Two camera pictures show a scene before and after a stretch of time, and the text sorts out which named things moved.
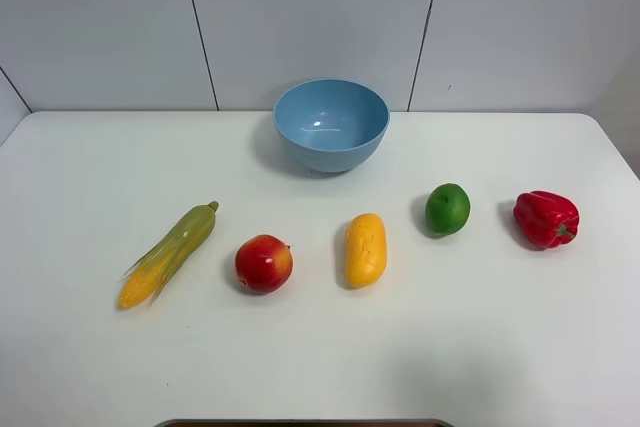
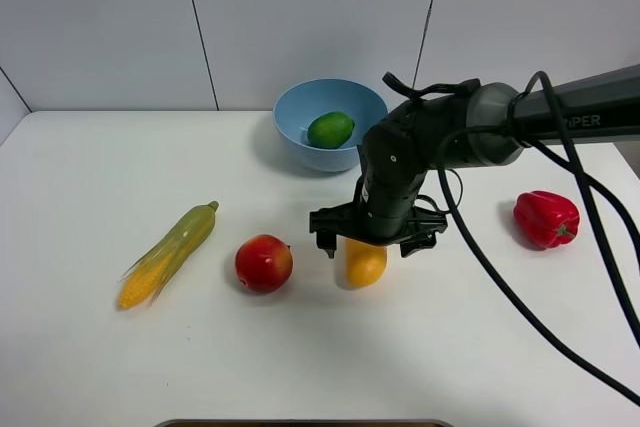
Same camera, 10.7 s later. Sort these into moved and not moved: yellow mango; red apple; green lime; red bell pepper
Moved: green lime
Not moved: red bell pepper; red apple; yellow mango
